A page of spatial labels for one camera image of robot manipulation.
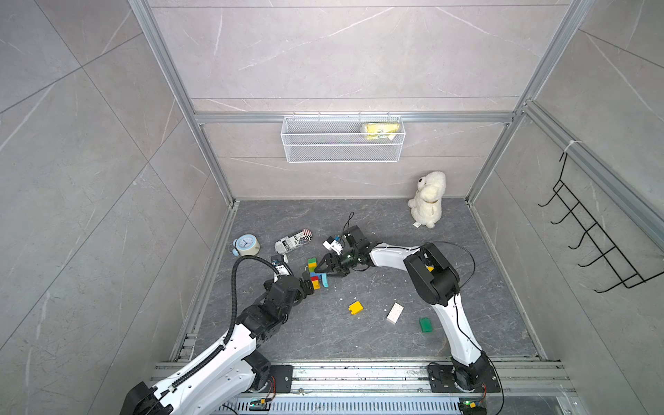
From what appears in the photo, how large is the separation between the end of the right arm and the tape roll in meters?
0.28

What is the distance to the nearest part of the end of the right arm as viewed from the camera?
2.73ft

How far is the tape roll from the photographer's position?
999 mm
